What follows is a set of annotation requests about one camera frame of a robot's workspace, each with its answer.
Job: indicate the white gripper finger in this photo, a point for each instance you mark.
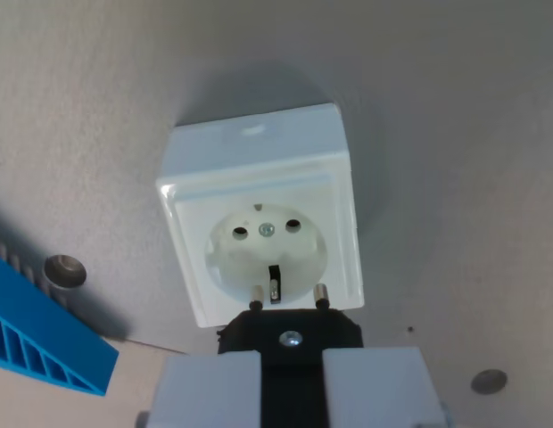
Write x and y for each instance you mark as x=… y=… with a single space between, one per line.
x=205 y=392
x=374 y=388

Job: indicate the black plug with metal pins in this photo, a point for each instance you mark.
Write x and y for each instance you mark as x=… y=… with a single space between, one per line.
x=299 y=325

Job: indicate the grey flat screw head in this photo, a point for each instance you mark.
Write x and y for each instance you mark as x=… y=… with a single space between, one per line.
x=489 y=381

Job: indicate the blue and grey plastic part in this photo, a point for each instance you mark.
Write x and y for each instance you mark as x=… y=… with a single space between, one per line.
x=35 y=312

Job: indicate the white wall socket box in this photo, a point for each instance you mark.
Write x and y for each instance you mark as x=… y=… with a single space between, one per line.
x=258 y=178

